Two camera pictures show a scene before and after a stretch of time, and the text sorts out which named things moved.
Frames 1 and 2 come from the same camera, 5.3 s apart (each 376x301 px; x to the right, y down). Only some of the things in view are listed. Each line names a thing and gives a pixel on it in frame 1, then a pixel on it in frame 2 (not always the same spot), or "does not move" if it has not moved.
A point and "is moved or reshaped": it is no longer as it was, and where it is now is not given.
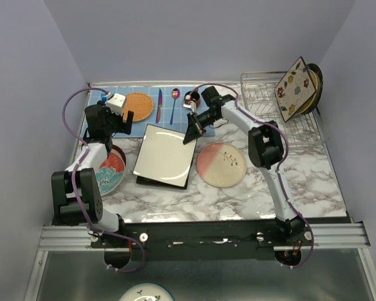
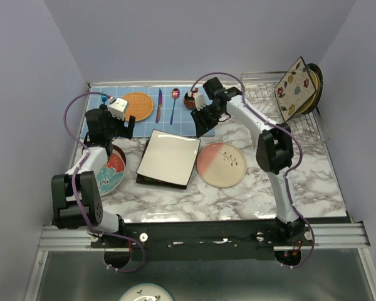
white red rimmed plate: [110, 174] does not move
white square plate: [163, 155] does not move
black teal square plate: [145, 181] is moved or reshaped
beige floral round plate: [221, 165] does not move
